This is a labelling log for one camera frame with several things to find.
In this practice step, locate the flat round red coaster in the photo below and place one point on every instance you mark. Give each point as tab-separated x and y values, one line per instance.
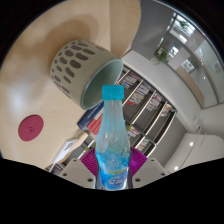
30	128

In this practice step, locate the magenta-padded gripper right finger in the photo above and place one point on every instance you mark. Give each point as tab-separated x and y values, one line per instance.
150	170

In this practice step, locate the grey shelf unit with books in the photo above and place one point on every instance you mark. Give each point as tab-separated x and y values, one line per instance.
143	106

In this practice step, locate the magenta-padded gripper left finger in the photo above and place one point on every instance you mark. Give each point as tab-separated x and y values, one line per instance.
75	171

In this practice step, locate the red hardcover book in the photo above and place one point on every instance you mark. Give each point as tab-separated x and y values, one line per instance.
96	126

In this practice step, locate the round-backed wooden chair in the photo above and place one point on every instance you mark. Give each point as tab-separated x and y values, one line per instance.
126	23

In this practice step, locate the grey-green spotted ceramic mug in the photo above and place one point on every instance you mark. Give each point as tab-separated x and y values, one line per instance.
76	66

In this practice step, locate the dark blue thick book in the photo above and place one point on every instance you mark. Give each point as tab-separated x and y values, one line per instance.
86	117

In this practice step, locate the clear bottle with teal cap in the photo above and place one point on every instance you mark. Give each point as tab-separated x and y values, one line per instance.
112	140

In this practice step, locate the small potted plant on ledge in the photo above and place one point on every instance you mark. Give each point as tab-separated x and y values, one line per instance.
161	55

